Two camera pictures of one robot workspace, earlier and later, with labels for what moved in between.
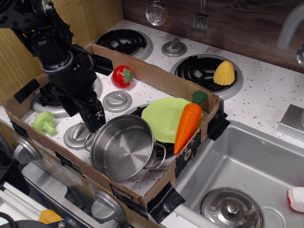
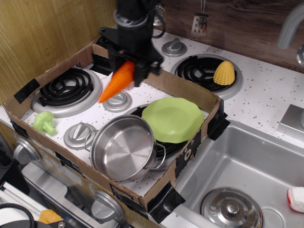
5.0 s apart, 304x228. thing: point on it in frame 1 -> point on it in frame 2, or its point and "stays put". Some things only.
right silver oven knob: x=106 y=206 stays put
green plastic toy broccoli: x=43 y=121 stays put
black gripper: x=74 y=86 -> x=133 y=40
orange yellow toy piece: x=49 y=216 stays put
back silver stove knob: x=174 y=49 stays put
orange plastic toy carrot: x=190 y=118 -> x=123 y=77
